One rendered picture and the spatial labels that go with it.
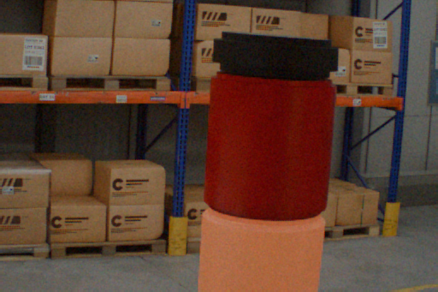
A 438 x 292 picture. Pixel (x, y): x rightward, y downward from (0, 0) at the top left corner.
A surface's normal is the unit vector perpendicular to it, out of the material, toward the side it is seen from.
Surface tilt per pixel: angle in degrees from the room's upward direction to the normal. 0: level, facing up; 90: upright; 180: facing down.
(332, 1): 90
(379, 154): 91
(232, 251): 90
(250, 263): 90
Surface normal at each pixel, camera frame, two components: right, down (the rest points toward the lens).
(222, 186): -0.68, 0.05
